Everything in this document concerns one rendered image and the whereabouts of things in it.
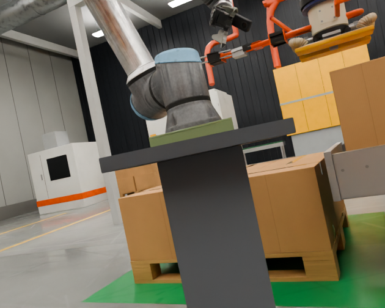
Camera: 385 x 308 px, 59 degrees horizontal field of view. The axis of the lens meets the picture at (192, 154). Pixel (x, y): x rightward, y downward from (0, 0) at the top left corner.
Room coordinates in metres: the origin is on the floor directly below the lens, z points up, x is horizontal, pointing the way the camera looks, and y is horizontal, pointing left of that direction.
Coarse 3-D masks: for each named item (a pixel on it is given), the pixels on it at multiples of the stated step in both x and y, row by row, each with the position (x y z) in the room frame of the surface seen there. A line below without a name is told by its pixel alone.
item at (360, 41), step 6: (366, 36) 1.66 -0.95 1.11; (348, 42) 1.69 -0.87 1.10; (354, 42) 1.68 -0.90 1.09; (360, 42) 1.68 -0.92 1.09; (366, 42) 1.71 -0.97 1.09; (324, 48) 1.75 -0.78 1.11; (342, 48) 1.73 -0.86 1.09; (348, 48) 1.76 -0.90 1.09; (306, 54) 1.78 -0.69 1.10; (312, 54) 1.76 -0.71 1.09; (318, 54) 1.76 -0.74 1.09; (324, 54) 1.79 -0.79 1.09; (306, 60) 1.84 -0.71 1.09
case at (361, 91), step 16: (368, 64) 1.44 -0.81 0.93; (384, 64) 1.42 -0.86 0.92; (336, 80) 1.51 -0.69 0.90; (352, 80) 1.48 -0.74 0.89; (368, 80) 1.45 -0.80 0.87; (384, 80) 1.42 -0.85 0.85; (336, 96) 1.51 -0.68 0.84; (352, 96) 1.48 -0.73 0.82; (368, 96) 1.46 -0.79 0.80; (384, 96) 1.43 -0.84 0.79; (352, 112) 1.49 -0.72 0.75; (368, 112) 1.46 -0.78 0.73; (384, 112) 1.43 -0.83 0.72; (352, 128) 1.50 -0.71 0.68; (368, 128) 1.47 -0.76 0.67; (384, 128) 1.44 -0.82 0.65; (352, 144) 1.50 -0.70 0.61; (368, 144) 1.47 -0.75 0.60
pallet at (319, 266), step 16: (336, 240) 1.76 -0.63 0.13; (272, 256) 1.72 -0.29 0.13; (288, 256) 1.69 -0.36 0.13; (304, 256) 1.65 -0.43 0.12; (320, 256) 1.62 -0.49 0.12; (336, 256) 1.66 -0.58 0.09; (144, 272) 2.10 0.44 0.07; (160, 272) 2.15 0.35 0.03; (272, 272) 1.81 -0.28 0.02; (288, 272) 1.76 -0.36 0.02; (304, 272) 1.72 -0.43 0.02; (320, 272) 1.62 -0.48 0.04; (336, 272) 1.59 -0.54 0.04
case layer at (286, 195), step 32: (288, 160) 2.35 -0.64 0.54; (320, 160) 1.84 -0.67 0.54; (160, 192) 1.99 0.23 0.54; (256, 192) 1.73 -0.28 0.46; (288, 192) 1.66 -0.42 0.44; (320, 192) 1.61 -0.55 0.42; (128, 224) 2.12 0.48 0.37; (160, 224) 2.02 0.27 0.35; (288, 224) 1.67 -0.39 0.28; (320, 224) 1.60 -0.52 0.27; (160, 256) 2.04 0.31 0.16
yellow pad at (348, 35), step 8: (352, 32) 1.51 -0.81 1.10; (360, 32) 1.50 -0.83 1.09; (368, 32) 1.53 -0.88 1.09; (320, 40) 1.58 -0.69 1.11; (328, 40) 1.56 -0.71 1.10; (336, 40) 1.55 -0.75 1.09; (344, 40) 1.58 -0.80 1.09; (296, 48) 1.61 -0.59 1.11; (304, 48) 1.60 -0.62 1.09; (312, 48) 1.60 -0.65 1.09; (320, 48) 1.63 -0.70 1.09
